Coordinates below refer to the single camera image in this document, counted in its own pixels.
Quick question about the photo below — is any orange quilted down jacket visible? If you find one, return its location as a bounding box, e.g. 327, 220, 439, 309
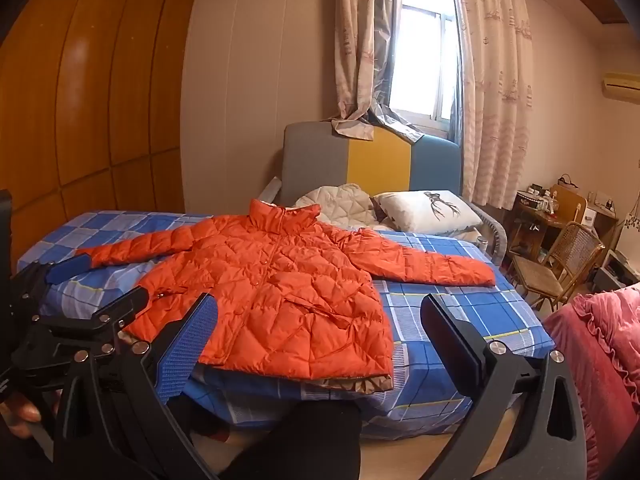
75, 199, 497, 381

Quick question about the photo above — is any grey yellow blue headboard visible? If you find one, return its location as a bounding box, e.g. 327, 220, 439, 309
282, 121, 463, 200

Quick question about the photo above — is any pink ruffled blanket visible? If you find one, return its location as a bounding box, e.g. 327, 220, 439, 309
542, 282, 640, 480

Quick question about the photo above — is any wooden side table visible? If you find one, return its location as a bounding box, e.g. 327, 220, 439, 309
510, 195, 566, 261

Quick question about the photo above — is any bed with blue plaid sheet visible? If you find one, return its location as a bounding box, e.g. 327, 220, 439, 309
17, 210, 556, 441

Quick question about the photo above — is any bedside window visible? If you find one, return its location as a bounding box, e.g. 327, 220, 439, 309
387, 0, 463, 133

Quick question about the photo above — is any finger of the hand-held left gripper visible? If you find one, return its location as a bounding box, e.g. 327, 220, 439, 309
30, 287, 151, 350
10, 254, 92, 311

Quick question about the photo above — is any white flowered curtain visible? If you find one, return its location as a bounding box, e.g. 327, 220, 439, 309
614, 195, 640, 271

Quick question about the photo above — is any grey mesh bed rail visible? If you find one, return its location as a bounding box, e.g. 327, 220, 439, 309
467, 205, 510, 273

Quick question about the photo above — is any patterned curtain with silver lining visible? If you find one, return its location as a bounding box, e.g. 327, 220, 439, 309
332, 0, 426, 141

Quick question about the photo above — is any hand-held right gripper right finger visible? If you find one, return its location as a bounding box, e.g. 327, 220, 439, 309
420, 292, 588, 480

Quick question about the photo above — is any person's left hand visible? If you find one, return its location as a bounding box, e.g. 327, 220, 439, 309
0, 393, 43, 439

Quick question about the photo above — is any wooden wardrobe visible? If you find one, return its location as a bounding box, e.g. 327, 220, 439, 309
0, 0, 206, 261

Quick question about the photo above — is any long patterned beige curtain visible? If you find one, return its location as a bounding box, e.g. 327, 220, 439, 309
442, 0, 531, 211

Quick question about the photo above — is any white storage cabinet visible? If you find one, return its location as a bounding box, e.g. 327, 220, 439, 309
592, 247, 640, 293

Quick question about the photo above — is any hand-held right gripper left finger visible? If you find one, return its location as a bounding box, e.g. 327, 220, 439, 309
52, 291, 221, 480

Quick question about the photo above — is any white pillow with deer print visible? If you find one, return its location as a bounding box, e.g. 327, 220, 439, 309
372, 190, 483, 235

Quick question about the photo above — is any wall air conditioner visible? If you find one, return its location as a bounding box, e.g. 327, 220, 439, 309
601, 72, 640, 103

